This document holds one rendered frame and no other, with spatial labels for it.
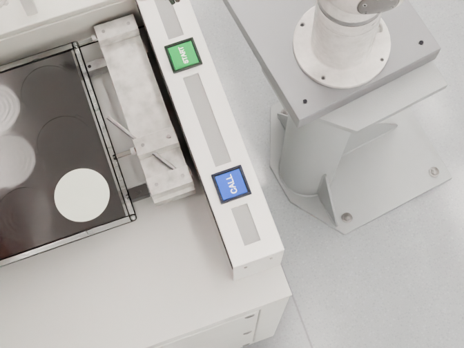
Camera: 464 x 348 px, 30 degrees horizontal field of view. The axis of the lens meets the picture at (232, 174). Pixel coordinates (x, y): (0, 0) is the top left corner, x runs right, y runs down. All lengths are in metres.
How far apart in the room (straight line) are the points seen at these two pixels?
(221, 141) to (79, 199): 0.28
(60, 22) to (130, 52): 0.14
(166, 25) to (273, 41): 0.22
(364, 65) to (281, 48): 0.17
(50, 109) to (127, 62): 0.17
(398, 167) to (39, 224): 1.26
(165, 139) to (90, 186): 0.16
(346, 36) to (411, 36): 0.22
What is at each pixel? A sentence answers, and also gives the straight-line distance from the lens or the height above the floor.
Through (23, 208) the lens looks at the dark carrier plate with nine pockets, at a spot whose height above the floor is 0.90.
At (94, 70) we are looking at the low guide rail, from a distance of 1.73.
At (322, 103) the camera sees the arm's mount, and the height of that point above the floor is 0.87.
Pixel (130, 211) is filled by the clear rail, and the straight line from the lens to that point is 1.57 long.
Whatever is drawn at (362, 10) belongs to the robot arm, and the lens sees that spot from 1.35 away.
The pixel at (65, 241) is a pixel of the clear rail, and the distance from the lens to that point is 1.58.
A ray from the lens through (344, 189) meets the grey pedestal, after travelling 2.51.
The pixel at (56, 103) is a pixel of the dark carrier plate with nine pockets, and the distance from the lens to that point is 1.66.
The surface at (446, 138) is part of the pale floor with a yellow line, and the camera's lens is 2.63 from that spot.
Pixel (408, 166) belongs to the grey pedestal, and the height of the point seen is 0.01.
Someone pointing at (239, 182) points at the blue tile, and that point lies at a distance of 1.51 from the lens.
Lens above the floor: 2.42
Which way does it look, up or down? 74 degrees down
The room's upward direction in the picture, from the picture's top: 1 degrees counter-clockwise
